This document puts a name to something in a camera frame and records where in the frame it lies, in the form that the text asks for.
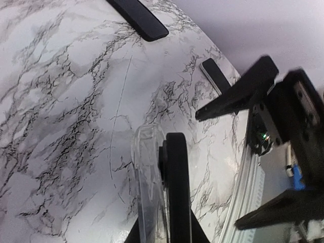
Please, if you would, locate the black phone case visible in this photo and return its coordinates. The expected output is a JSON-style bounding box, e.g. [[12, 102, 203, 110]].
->
[[107, 0, 169, 42]]

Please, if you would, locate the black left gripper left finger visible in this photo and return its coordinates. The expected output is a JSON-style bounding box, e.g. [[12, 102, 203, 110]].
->
[[125, 219, 141, 243]]

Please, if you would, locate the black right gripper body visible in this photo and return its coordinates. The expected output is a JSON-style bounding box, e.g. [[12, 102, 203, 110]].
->
[[244, 68, 323, 188]]

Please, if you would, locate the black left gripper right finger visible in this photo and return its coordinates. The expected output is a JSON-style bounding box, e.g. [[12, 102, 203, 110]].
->
[[191, 211, 209, 243]]

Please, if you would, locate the black smartphone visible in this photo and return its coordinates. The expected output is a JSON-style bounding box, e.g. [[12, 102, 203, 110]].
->
[[158, 133, 192, 242], [200, 58, 232, 99]]

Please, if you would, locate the front aluminium rail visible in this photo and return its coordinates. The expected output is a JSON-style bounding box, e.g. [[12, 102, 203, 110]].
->
[[219, 145, 265, 243]]

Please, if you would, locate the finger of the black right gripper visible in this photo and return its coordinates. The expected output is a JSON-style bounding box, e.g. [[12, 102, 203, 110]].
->
[[235, 189, 323, 230], [195, 56, 279, 121]]

